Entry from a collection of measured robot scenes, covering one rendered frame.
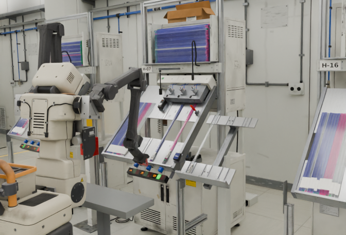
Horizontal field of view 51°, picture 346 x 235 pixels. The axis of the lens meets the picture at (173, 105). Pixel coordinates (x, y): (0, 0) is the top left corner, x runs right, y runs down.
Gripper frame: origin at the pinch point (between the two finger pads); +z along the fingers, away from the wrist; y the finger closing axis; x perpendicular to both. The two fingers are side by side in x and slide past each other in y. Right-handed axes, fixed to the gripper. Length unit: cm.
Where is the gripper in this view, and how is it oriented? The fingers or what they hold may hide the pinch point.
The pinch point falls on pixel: (146, 164)
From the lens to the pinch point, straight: 243.8
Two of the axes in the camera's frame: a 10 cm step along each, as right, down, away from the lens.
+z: 4.5, 6.5, 6.2
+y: -7.8, -0.6, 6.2
